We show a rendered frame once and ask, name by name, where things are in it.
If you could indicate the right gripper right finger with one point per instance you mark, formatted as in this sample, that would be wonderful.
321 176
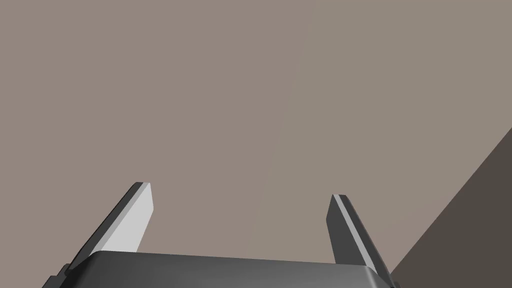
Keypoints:
347 236

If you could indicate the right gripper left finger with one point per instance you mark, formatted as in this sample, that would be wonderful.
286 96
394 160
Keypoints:
128 224

